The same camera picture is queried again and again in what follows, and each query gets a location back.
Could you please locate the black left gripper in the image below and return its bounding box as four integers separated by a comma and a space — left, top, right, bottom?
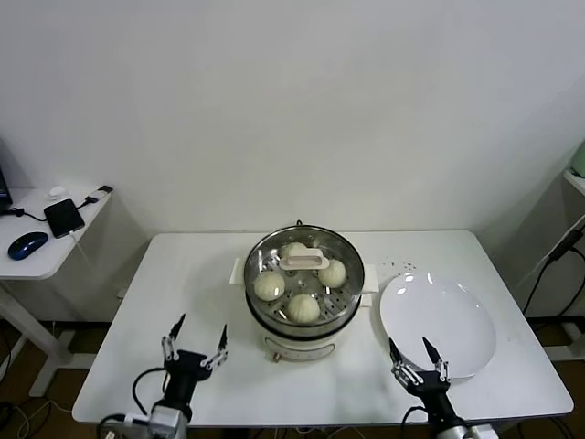
160, 313, 229, 412

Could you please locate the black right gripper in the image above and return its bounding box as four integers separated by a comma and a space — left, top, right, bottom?
388, 337, 463, 429

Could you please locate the white steamed baozi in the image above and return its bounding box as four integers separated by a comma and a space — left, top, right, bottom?
280, 241, 308, 260
317, 259, 347, 289
286, 294, 321, 326
253, 272, 286, 302

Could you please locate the round glass pot lid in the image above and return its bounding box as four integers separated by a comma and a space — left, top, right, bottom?
242, 226, 366, 321

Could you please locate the steel perforated steamer basket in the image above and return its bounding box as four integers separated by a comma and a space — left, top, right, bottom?
229, 224, 379, 327

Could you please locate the white round plate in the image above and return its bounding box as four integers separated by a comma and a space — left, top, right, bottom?
378, 272, 498, 380

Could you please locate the white electric cooker base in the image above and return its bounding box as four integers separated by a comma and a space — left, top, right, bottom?
244, 292, 374, 365

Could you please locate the white side desk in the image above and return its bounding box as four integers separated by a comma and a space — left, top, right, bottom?
0, 186, 115, 397

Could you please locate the black smartphone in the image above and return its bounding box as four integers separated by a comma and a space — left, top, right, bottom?
43, 197, 87, 239

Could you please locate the blue computer mouse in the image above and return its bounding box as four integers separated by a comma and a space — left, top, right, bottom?
6, 231, 49, 262

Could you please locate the white shelf desk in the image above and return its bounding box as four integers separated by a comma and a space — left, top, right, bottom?
561, 167, 585, 200

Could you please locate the dark laptop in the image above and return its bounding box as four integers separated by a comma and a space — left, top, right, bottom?
0, 136, 14, 214

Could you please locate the pale green appliance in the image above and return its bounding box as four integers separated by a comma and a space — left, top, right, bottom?
570, 139, 585, 179

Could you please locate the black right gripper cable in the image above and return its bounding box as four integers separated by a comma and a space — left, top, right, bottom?
400, 404, 429, 439

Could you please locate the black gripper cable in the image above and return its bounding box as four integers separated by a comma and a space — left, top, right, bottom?
132, 368, 170, 415
400, 404, 429, 439

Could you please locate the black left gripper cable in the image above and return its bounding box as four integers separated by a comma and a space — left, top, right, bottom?
132, 368, 170, 415

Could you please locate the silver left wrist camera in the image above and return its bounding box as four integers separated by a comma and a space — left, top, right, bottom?
146, 405, 184, 439

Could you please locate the left camera cable white plug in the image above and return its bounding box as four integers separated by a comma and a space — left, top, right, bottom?
96, 412, 151, 439

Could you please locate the white charging cable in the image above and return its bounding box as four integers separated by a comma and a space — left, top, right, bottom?
68, 230, 104, 280

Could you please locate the black power cable with brick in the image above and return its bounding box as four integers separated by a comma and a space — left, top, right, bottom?
520, 223, 585, 316

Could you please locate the black usb cable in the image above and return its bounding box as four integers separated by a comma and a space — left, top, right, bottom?
0, 194, 100, 224

